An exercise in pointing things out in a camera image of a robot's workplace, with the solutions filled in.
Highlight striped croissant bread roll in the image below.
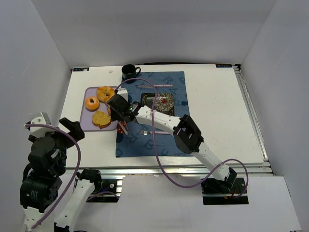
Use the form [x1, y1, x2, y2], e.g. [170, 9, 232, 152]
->
[106, 104, 111, 116]

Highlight metal tongs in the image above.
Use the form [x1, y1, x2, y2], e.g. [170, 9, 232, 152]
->
[110, 107, 129, 135]

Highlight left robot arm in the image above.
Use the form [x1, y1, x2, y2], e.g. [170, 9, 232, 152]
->
[20, 114, 102, 232]

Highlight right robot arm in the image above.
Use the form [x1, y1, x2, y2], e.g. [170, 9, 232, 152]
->
[108, 94, 237, 193]

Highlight brown bread slice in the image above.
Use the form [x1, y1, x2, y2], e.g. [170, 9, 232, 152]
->
[92, 111, 112, 129]

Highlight twisted bagel bread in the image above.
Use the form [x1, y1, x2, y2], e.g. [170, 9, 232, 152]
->
[96, 86, 115, 103]

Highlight round glazed donut bread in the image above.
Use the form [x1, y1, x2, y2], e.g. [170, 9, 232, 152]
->
[84, 96, 100, 111]

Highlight lavender plastic tray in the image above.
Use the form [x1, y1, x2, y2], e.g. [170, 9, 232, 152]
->
[79, 87, 118, 132]

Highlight blue letter-print placemat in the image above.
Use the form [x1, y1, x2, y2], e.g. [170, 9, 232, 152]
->
[115, 71, 196, 158]

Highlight dark blue mug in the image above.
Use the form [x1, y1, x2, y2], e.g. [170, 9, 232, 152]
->
[121, 64, 141, 84]

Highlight black floral square plate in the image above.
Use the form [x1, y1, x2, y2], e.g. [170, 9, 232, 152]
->
[140, 92, 174, 116]

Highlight left corner label sticker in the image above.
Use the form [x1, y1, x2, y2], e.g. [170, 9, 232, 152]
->
[72, 67, 89, 72]

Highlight corner label sticker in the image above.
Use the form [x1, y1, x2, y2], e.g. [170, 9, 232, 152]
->
[215, 63, 233, 68]
[72, 67, 89, 72]

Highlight right corner label sticker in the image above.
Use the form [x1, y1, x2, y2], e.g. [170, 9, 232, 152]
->
[215, 63, 233, 68]

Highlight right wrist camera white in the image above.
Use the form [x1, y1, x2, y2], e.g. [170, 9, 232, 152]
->
[117, 88, 128, 101]

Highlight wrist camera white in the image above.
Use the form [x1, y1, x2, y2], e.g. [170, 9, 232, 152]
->
[117, 88, 128, 101]
[24, 112, 53, 138]

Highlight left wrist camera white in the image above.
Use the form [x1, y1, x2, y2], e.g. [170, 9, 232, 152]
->
[24, 112, 53, 138]

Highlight pink-handled fork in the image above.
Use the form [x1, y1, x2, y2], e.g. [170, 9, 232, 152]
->
[137, 130, 169, 135]

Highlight pink-handled table knife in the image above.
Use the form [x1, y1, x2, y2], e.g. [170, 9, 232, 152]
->
[135, 84, 173, 88]

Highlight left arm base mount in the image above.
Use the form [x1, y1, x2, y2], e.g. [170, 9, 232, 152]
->
[74, 169, 119, 203]

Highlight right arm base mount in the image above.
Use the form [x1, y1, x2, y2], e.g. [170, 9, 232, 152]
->
[201, 178, 249, 205]

